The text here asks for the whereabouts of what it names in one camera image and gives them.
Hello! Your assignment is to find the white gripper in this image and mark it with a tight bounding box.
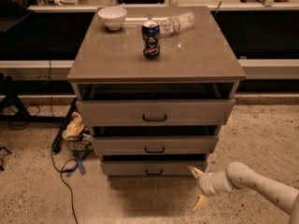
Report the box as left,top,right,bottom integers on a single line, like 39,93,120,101
188,166,236,211

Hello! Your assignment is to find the grey bottom drawer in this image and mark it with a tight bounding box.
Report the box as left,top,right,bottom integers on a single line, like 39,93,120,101
101,161,206,176

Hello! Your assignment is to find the grey drawer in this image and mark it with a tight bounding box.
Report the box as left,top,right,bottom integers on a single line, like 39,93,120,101
92,135,218,156
77,99,235,127
101,161,206,176

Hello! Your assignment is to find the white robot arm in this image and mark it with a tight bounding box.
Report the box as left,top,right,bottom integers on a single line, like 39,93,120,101
188,162,299,224

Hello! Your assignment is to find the grey top drawer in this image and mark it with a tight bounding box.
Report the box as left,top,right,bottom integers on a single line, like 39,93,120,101
77,99,235,127

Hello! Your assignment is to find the grey drawer cabinet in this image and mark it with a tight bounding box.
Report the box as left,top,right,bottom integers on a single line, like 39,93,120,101
67,7,246,176

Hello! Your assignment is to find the grey middle drawer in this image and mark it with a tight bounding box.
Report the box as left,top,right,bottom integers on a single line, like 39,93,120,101
92,135,218,156

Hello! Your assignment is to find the snack bag basket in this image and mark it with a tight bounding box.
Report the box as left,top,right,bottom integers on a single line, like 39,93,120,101
62,111,93,151

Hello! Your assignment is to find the black power strip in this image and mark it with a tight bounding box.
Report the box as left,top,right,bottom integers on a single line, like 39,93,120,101
51,99,77,153

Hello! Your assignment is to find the clear plastic bottle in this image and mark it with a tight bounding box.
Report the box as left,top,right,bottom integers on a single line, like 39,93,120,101
160,11,195,36

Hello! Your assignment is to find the blue soda can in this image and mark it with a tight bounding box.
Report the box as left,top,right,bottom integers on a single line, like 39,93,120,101
141,20,160,59

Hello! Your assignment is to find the white ceramic bowl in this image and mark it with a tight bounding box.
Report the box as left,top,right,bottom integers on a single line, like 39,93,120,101
97,7,127,30

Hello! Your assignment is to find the black stand leg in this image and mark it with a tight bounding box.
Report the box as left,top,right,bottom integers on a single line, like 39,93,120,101
0,73,65,123

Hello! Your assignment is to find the black floor cable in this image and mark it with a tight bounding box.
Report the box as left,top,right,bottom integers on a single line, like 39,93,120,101
50,59,79,224

